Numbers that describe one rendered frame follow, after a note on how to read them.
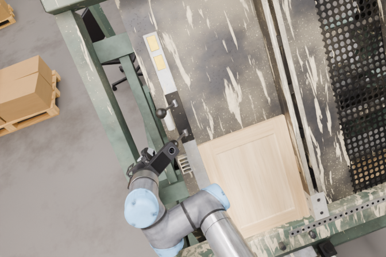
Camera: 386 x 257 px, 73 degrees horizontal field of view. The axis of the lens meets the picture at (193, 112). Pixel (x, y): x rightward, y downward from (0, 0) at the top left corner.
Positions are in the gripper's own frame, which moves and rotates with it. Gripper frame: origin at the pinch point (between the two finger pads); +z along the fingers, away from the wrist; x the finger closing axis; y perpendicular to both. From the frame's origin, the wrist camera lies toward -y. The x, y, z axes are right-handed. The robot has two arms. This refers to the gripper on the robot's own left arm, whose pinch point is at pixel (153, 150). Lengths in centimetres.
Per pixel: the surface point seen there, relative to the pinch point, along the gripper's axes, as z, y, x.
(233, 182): 10.5, -12.1, 35.7
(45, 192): 161, 152, 3
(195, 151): 8.1, -9.5, 13.4
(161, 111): -3.6, -11.9, -9.4
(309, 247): 11, -18, 87
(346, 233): 49, -40, 140
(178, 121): 7.1, -12.7, -0.5
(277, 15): 5, -63, -7
